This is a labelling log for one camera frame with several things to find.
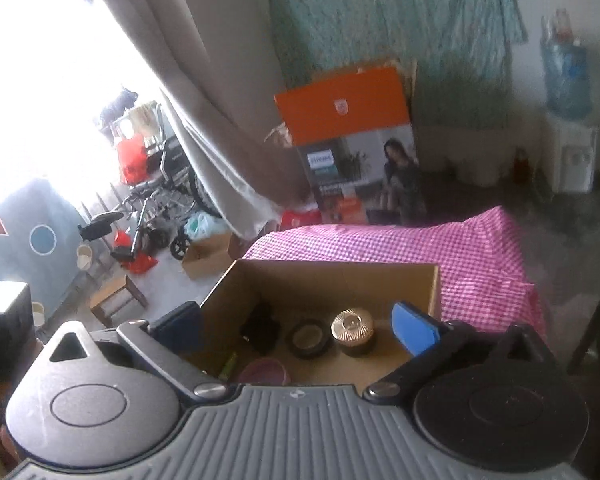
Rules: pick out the folded wheelchair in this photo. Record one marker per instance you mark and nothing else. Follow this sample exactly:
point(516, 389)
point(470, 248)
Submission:
point(160, 180)

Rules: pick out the pink checked tablecloth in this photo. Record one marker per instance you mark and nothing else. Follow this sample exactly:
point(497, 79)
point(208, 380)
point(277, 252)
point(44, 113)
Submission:
point(380, 242)

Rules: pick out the black padded seat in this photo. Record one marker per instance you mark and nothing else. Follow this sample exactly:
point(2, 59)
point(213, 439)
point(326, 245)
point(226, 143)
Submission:
point(100, 225)

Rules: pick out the blue water jug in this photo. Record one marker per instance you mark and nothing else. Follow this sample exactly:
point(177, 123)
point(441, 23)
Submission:
point(565, 80)

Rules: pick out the printed cardboard box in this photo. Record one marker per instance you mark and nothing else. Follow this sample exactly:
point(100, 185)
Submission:
point(330, 285)

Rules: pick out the black plastic clip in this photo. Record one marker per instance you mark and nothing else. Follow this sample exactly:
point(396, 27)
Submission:
point(262, 330)

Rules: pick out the black glossy box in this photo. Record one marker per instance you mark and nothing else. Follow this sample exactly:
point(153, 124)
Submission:
point(5, 350)

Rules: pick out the grey curtain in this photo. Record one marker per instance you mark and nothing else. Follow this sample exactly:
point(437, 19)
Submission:
point(205, 60)

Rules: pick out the blue rug with shapes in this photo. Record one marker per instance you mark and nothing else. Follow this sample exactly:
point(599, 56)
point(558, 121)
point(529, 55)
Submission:
point(10, 260)

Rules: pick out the black tape roll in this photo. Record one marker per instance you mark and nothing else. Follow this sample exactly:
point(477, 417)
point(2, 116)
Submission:
point(307, 353)

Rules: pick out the dark jar with gold lid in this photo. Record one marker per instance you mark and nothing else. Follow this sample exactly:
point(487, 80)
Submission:
point(352, 330)

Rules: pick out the red plastic bag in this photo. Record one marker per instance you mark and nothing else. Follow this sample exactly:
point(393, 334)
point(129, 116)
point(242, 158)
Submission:
point(142, 262)

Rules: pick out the teal plastic bag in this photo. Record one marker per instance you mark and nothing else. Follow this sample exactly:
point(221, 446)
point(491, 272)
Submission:
point(200, 227)

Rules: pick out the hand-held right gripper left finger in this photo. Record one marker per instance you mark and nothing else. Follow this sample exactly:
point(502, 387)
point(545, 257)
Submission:
point(180, 327)

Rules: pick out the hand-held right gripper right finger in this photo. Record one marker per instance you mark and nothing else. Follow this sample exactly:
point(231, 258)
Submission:
point(415, 332)

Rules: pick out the small cardboard box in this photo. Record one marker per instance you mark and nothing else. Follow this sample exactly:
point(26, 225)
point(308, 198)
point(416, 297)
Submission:
point(205, 260)

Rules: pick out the white cup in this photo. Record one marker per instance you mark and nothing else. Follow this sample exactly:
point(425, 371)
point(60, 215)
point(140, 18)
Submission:
point(37, 314)
point(83, 257)

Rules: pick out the orange printed appliance box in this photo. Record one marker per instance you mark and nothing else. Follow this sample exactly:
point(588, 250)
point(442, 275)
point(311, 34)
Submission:
point(340, 105)

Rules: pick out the wooden stool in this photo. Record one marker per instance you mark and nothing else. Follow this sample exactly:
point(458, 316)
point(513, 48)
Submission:
point(112, 290)

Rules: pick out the red box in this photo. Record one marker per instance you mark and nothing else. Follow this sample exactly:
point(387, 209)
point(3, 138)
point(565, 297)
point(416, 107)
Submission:
point(300, 220)

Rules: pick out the dark hanging garment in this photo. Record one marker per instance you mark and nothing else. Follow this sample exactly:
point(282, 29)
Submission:
point(120, 102)

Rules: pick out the brown paper bag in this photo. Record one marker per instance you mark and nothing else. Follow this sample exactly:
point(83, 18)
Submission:
point(280, 135)

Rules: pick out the pink plastic bowl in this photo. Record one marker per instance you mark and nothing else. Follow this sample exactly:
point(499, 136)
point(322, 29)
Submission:
point(262, 372)

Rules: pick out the teal floral cloth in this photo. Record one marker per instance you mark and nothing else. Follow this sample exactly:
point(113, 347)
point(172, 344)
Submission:
point(380, 20)

